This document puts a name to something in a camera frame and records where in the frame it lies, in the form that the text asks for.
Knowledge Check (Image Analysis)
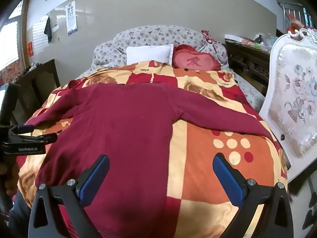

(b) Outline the dark red sweater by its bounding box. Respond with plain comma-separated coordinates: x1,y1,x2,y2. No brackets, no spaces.
25,83,273,238

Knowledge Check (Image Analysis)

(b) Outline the carved dark wooden nightstand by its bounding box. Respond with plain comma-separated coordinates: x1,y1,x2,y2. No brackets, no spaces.
225,38,271,97

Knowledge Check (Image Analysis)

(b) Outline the red patterned cloth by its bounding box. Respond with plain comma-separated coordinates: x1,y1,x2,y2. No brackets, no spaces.
201,30,219,45

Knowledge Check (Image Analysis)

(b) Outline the red and yellow printed blanket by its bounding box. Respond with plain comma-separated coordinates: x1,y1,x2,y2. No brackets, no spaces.
17,61,289,238

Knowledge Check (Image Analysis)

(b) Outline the white pillow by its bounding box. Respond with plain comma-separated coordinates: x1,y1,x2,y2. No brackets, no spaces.
126,44,174,66

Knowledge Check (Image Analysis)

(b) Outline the dark hanging cloth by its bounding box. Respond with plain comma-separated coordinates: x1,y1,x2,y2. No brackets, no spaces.
44,15,53,42

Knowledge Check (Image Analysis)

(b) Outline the white book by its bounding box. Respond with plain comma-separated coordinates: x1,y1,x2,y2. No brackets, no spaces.
225,34,245,42

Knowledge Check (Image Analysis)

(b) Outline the window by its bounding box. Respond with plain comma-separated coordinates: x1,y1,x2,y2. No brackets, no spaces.
0,0,25,71

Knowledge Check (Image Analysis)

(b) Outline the wall calendar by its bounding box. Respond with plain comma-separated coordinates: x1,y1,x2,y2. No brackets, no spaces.
66,0,79,36

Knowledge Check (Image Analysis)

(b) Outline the clear plastic bag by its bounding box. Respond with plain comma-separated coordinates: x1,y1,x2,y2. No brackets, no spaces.
261,33,279,49

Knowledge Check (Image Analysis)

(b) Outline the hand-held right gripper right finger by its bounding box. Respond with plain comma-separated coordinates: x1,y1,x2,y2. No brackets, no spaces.
212,153,295,238

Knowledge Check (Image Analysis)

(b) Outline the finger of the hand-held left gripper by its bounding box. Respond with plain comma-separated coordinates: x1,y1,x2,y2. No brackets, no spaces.
11,133,58,145
10,124,34,135

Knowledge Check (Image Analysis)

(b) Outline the floral bed sheet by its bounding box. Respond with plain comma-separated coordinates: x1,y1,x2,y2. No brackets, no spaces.
231,71,266,114

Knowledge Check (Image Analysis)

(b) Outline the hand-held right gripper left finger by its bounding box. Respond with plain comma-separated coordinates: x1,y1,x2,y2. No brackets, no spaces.
28,154,110,238

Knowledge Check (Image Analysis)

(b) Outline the metal rack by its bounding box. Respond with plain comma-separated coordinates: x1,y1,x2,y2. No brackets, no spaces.
277,0,317,34

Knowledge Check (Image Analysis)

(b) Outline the red plastic bag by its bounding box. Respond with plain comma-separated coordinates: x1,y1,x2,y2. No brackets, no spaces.
287,17,312,34

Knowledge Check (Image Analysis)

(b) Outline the floral quilt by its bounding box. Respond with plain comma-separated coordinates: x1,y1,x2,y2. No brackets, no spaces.
93,25,229,70

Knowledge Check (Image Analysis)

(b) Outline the red heart cushion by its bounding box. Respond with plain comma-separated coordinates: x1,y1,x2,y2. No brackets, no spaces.
172,44,222,72

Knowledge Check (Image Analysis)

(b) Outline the person's left hand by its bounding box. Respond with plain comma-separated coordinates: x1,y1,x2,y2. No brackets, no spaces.
0,162,20,197

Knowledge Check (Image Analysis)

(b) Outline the white ornate chair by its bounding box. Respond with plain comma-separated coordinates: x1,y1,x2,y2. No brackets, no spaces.
258,27,317,184

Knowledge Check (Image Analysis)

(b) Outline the plain dark wooden cabinet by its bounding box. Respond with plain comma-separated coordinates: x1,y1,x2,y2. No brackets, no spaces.
15,59,61,126

